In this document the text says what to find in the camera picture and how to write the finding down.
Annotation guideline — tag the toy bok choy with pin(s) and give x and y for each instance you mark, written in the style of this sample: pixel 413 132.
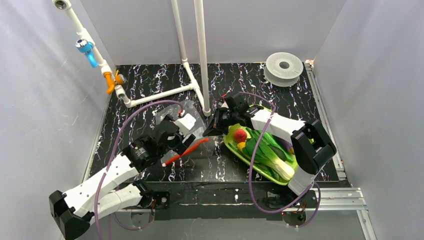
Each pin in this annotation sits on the toy bok choy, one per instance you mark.
pixel 266 155

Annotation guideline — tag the blue valve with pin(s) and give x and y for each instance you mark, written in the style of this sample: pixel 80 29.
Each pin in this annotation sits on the blue valve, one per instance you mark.
pixel 86 47

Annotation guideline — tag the aluminium rail frame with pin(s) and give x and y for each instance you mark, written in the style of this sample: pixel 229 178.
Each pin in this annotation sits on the aluminium rail frame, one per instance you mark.
pixel 212 182

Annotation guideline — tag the yellow toy corn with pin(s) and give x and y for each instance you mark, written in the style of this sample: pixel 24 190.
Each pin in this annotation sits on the yellow toy corn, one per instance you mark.
pixel 241 146

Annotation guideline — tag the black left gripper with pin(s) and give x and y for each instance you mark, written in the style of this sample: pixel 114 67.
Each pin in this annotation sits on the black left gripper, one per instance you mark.
pixel 180 141

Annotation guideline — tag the red toy strawberry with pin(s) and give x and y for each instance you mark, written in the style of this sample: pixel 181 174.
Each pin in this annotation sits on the red toy strawberry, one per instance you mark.
pixel 239 135

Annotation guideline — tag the clear zip bag orange zipper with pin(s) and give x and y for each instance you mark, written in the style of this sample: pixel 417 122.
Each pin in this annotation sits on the clear zip bag orange zipper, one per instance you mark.
pixel 197 130

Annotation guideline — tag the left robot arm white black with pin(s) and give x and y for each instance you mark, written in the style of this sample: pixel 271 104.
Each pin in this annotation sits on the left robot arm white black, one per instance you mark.
pixel 76 209

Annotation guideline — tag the white filament spool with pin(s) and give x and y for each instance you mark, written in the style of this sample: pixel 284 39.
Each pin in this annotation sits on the white filament spool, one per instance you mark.
pixel 283 69

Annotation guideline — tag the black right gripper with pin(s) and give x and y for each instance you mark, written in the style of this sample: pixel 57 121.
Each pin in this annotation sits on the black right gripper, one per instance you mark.
pixel 222 120

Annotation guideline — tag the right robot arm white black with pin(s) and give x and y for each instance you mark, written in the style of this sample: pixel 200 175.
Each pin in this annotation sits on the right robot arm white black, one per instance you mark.
pixel 316 149

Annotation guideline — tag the orange valve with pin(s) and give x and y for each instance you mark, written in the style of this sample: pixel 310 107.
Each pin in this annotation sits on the orange valve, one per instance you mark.
pixel 113 81

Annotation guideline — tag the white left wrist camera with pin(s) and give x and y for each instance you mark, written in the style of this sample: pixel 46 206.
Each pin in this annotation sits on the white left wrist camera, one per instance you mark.
pixel 185 124

